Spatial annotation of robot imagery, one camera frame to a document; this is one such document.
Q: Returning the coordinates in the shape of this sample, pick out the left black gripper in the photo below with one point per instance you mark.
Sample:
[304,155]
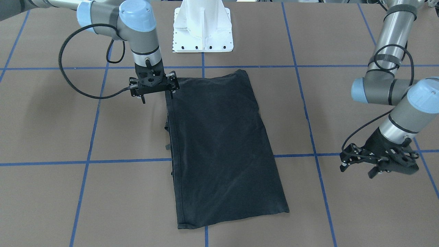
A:
[376,141]

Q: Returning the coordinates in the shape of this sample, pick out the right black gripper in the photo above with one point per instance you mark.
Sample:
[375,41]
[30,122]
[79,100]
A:
[174,83]

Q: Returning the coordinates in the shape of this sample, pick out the black printed t-shirt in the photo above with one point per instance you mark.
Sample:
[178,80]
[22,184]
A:
[222,161]

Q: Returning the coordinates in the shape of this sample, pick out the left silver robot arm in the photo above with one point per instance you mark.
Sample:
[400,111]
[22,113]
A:
[389,80]

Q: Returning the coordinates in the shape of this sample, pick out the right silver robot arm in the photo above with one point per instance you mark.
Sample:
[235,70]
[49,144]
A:
[130,21]

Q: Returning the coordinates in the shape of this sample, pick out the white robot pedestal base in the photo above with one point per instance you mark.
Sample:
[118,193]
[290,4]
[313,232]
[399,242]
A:
[202,26]

